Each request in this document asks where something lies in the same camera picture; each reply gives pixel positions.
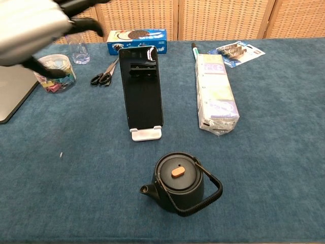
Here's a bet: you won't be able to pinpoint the grey laptop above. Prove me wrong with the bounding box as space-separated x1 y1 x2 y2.
0 65 39 125

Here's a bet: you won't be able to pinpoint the wicker folding screen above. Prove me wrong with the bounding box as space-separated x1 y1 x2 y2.
54 0 325 45

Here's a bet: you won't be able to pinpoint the blue table cloth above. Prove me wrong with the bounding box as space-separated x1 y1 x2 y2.
0 37 325 244

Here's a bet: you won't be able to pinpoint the green and black marker pen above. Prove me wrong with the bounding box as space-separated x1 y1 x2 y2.
191 42 200 63

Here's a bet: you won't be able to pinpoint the black handled scissors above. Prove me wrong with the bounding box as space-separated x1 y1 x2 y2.
90 58 119 86

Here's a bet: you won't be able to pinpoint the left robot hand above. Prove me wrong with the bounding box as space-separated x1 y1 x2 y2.
0 0 110 78

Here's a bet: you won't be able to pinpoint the black smartphone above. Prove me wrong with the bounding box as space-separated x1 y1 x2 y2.
118 45 165 130

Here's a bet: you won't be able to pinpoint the binder clip blister pack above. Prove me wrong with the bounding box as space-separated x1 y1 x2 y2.
207 41 266 69

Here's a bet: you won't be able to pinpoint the wrapped tissue pack stack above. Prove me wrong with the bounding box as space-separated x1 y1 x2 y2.
194 53 240 136

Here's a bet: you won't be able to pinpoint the clear jar of coloured clips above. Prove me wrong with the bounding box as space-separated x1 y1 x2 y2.
34 53 77 94

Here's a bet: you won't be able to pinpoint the black teapot with handle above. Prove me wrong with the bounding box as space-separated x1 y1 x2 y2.
139 151 223 217

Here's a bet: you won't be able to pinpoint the white phone stand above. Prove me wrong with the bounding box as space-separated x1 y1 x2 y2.
128 126 163 142

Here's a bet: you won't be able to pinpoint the clear plastic water bottle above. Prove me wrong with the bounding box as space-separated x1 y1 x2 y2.
66 33 91 65

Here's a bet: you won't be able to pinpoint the blue cookie box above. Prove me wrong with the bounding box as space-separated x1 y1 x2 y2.
106 28 168 56

